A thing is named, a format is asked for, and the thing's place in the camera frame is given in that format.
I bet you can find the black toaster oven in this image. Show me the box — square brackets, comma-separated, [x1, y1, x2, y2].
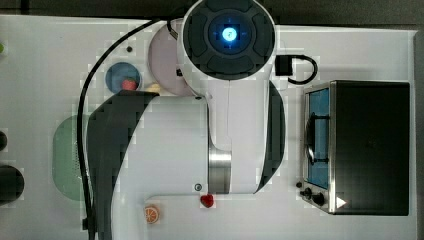
[300, 80, 410, 216]

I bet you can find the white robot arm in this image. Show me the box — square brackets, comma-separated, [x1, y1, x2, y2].
[85, 0, 285, 240]

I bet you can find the peeled banana toy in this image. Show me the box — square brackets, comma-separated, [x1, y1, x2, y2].
[147, 84, 160, 93]

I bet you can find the red strawberry on table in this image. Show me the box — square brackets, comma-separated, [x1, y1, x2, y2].
[200, 194, 214, 208]

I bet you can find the pink round plate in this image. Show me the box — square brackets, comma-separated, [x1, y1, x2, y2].
[148, 23, 194, 96]

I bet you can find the red strawberry in bowl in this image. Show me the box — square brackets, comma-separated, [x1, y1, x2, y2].
[121, 79, 138, 91]

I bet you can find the blue bowl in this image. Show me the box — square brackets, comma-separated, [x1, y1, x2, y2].
[105, 62, 142, 93]

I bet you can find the orange slice toy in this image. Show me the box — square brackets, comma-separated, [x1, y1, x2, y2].
[144, 205, 160, 224]

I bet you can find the green perforated basket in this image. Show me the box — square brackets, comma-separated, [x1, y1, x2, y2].
[52, 115, 84, 201]

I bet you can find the large black cylinder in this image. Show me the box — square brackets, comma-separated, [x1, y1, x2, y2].
[0, 165, 25, 205]

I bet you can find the small black cylinder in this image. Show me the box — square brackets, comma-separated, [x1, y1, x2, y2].
[0, 131, 8, 151]

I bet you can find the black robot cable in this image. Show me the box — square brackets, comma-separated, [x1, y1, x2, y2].
[76, 18, 164, 240]

